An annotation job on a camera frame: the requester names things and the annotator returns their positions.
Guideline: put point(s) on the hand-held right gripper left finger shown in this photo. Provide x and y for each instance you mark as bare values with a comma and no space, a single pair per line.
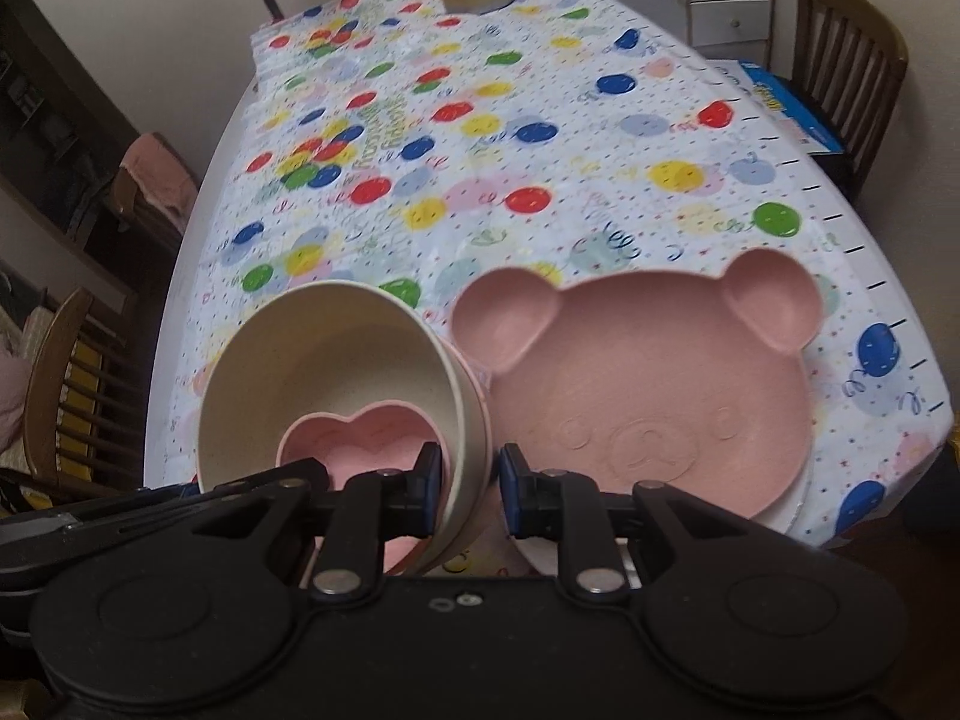
431,491

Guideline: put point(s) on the pink bowl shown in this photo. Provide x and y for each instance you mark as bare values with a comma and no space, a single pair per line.
482,379

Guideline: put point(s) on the cream bowl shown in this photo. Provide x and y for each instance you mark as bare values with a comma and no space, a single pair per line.
337,345

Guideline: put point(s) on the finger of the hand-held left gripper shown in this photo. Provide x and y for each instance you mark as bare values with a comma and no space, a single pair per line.
150,502

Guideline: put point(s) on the dark wooden slatted chair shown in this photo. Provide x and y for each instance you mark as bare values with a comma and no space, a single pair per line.
847,37

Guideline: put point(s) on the blue and white box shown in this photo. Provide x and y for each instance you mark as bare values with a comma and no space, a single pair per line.
787,101

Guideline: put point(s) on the pink cloth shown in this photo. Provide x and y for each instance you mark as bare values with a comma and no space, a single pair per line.
161,169

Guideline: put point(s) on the pink bear-shaped plate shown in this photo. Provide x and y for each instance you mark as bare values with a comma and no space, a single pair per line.
637,375

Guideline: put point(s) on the pink heart-shaped dish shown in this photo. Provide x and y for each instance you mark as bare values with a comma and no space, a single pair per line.
352,442

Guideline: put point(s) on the large white plate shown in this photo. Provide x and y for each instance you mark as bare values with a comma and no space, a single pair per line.
786,516

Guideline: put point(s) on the balloon print tablecloth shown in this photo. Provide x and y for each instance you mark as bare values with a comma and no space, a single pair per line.
525,127

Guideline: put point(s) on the dark bookshelf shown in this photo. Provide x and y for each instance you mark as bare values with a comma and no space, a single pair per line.
45,127

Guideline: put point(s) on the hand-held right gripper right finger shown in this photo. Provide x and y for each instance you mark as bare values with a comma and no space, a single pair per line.
510,499

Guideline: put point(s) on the wooden chair with pink cloth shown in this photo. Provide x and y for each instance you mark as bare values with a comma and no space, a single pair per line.
142,217

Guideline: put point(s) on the wooden chair with yellow cushion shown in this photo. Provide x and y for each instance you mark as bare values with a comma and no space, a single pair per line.
52,360

